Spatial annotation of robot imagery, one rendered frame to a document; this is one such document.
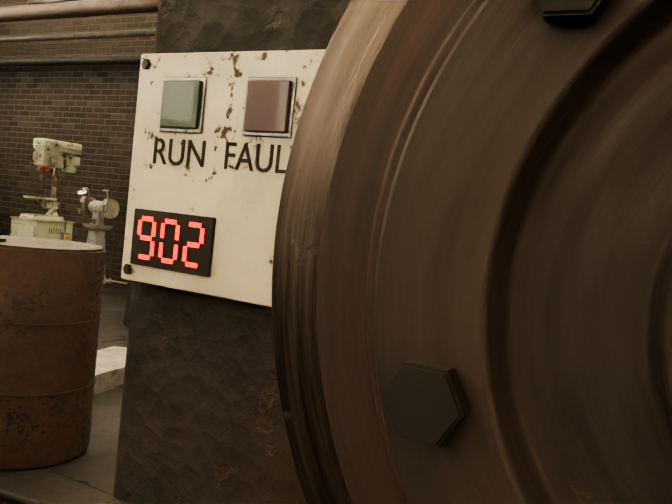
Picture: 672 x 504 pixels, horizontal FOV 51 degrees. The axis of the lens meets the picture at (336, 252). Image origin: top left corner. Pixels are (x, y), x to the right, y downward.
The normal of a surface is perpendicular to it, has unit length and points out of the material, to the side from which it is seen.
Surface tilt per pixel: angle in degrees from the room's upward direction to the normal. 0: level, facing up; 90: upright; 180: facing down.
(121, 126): 90
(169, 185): 90
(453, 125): 90
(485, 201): 90
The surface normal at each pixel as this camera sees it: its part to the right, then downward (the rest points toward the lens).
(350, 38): -0.49, 0.00
